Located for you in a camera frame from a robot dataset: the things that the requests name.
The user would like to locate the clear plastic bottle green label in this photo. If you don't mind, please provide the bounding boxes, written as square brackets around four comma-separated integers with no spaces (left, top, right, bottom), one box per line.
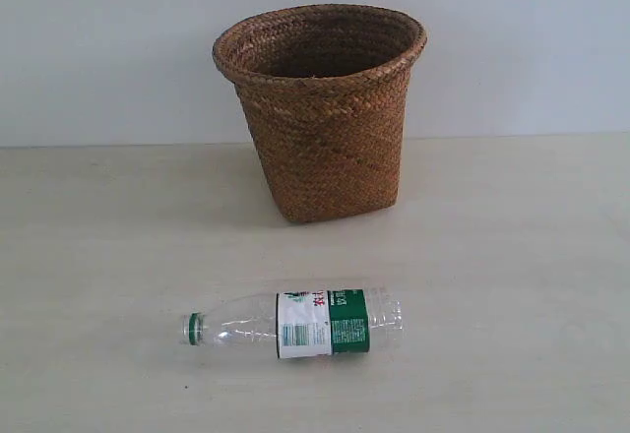
[181,287,404,360]

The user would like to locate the brown woven wicker basket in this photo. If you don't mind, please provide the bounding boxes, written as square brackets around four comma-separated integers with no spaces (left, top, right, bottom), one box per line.
[213,4,427,223]

